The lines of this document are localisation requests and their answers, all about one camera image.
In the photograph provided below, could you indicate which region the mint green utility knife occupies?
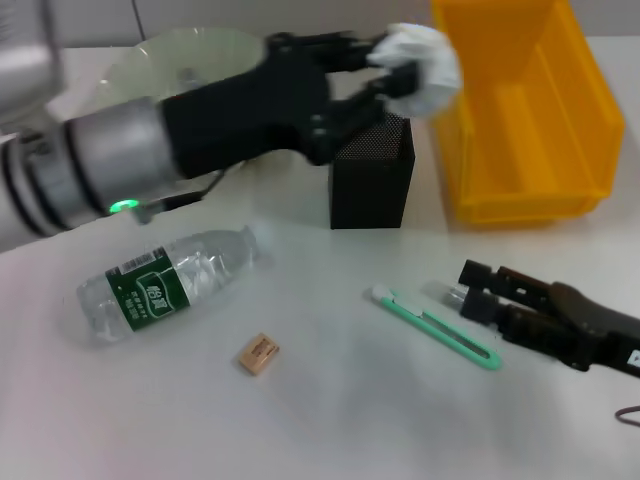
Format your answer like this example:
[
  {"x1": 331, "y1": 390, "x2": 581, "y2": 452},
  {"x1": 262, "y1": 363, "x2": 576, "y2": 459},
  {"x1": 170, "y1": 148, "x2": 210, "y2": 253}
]
[{"x1": 370, "y1": 285, "x2": 503, "y2": 372}]

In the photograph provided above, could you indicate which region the clear water bottle green label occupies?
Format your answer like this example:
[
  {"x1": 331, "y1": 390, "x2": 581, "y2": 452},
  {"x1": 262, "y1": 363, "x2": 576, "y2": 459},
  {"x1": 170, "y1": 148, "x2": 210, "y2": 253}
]
[{"x1": 75, "y1": 224, "x2": 274, "y2": 345}]

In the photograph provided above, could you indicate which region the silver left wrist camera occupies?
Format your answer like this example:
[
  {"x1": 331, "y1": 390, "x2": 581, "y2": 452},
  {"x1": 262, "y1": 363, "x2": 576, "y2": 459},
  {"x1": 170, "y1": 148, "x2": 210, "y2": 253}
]
[{"x1": 0, "y1": 0, "x2": 66, "y2": 136}]

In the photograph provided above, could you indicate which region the small wooden block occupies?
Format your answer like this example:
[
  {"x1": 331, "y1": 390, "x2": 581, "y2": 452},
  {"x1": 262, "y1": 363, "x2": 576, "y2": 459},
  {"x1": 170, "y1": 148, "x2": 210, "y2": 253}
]
[{"x1": 233, "y1": 330, "x2": 280, "y2": 377}]

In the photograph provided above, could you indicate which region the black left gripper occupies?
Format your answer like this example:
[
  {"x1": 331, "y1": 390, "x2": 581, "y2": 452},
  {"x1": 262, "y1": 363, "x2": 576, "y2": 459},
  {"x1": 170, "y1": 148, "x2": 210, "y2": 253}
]
[{"x1": 162, "y1": 29, "x2": 421, "y2": 180}]

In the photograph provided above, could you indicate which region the black mesh pen holder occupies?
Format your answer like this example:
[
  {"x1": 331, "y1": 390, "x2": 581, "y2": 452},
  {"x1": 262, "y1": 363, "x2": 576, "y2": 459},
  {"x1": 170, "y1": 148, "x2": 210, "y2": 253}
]
[{"x1": 328, "y1": 112, "x2": 417, "y2": 231}]

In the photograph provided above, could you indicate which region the yellow plastic storage bin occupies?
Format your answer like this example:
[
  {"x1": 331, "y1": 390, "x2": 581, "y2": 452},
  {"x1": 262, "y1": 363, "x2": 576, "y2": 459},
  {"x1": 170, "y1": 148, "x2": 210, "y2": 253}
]
[{"x1": 429, "y1": 0, "x2": 627, "y2": 230}]

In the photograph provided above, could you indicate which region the grey pen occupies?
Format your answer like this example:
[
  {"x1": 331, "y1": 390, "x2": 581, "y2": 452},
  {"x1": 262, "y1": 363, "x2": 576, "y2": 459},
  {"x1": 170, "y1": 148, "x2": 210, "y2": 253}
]
[{"x1": 422, "y1": 281, "x2": 471, "y2": 311}]

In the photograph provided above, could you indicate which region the left wrist cable with plug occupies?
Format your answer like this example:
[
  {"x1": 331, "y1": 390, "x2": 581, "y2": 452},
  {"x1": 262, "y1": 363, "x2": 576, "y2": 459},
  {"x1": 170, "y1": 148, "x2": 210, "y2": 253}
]
[{"x1": 132, "y1": 169, "x2": 226, "y2": 226}]

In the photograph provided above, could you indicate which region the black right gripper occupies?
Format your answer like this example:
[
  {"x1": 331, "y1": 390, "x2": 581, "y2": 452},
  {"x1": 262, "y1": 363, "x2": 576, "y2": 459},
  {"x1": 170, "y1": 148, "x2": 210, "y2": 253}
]
[{"x1": 457, "y1": 258, "x2": 640, "y2": 380}]

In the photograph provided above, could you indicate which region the white paper ball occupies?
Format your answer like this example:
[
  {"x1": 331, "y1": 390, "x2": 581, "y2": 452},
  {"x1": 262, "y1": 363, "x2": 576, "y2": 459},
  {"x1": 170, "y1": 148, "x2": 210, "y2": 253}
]
[{"x1": 367, "y1": 22, "x2": 462, "y2": 120}]

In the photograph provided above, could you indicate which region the wavy green glass fruit plate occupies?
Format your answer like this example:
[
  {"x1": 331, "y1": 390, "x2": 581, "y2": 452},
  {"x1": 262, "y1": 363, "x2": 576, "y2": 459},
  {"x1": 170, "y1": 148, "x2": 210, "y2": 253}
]
[{"x1": 99, "y1": 27, "x2": 271, "y2": 109}]

